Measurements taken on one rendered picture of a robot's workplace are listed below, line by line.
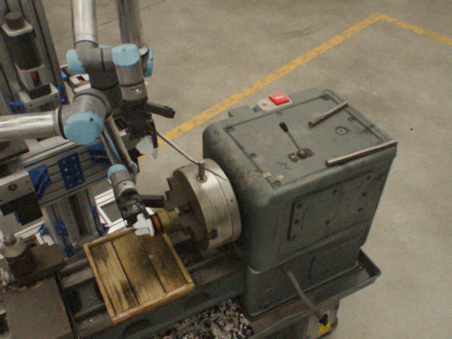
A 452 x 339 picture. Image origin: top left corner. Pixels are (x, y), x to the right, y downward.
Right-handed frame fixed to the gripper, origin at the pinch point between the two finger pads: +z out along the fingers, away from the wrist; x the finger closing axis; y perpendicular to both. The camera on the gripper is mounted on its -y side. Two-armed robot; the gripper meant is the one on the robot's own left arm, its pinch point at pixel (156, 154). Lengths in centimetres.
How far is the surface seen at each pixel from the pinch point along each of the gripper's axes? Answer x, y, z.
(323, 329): -4, -61, 114
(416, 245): -39, -155, 127
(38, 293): -4, 48, 36
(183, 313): 1, 4, 65
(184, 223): 5.9, -2.8, 24.9
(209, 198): 10.9, -11.5, 16.1
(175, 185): -3.6, -5.0, 15.0
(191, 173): 1.1, -10.2, 10.0
